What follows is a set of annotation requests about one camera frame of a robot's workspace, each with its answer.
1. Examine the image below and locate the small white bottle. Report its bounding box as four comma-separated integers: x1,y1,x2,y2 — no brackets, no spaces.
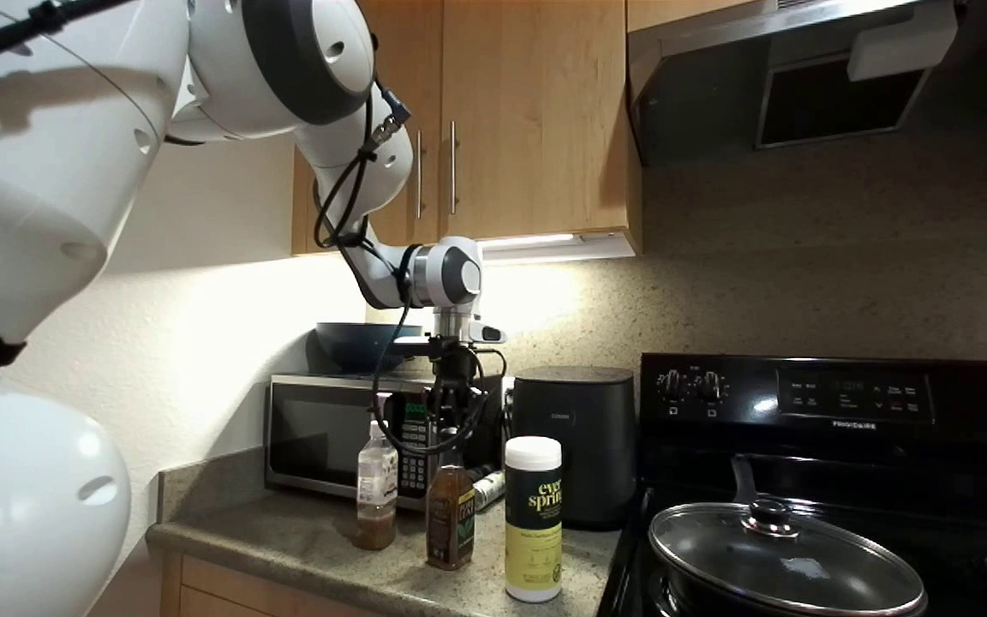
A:
471,469,507,513

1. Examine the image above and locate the clear plastic bottle brown liquid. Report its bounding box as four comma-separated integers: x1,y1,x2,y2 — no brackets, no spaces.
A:
355,419,399,552

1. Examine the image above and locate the dark glass bottle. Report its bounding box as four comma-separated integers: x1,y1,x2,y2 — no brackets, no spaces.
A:
425,442,476,572

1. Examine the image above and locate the yellow container white lid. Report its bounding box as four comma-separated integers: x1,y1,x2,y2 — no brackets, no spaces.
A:
504,435,564,604

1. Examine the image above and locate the blue bowl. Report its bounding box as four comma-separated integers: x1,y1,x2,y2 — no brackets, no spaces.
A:
314,321,425,375

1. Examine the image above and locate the microwave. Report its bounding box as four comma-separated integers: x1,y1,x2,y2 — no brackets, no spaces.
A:
265,372,509,512

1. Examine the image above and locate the black air fryer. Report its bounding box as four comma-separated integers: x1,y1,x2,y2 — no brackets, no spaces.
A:
509,366,638,531

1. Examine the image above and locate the microwave door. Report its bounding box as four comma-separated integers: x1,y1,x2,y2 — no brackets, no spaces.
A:
266,379,392,498

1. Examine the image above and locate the under cabinet light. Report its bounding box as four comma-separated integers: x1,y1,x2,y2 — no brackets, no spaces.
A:
476,231,637,264

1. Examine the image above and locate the cabinet door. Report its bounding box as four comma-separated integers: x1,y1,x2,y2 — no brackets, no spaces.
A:
441,0,632,242
291,0,442,255

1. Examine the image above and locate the black pot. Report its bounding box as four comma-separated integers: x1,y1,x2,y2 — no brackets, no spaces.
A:
649,454,803,617

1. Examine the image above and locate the wooden drawer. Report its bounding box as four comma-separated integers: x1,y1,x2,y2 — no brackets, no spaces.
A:
178,555,332,617

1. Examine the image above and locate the range hood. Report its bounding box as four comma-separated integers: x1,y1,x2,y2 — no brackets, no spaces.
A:
627,0,962,169

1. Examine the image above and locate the glass pot lid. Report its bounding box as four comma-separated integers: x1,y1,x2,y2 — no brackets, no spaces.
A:
648,498,929,617

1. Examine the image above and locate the black stove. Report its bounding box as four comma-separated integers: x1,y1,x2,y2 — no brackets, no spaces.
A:
595,352,987,617

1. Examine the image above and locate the wooden wall cabinet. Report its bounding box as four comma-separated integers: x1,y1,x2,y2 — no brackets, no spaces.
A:
290,0,643,258

